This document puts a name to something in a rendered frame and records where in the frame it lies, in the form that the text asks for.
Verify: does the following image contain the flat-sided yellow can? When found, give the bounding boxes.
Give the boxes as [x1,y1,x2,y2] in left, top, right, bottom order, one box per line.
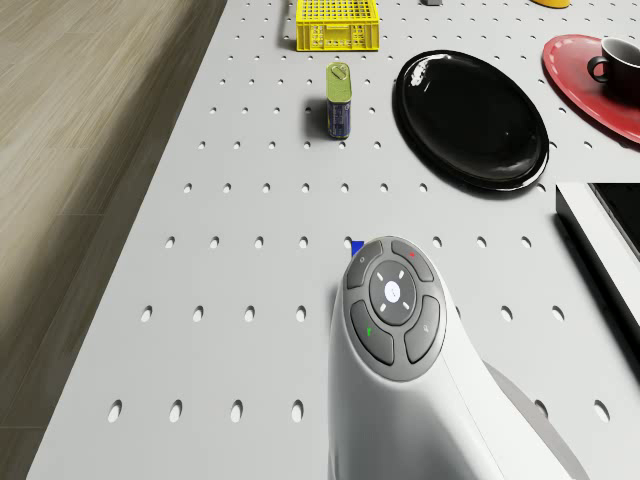
[325,61,353,141]

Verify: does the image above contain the black plate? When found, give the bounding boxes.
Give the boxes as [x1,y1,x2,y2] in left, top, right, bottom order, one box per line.
[392,49,551,192]

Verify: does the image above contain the yellow basket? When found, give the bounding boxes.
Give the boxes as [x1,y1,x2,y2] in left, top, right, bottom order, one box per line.
[295,0,381,53]

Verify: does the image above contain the red plate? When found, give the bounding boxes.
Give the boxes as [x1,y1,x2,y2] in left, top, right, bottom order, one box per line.
[541,33,640,143]

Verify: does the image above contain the black mug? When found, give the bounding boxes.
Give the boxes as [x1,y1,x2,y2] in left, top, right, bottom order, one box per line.
[586,36,640,86]

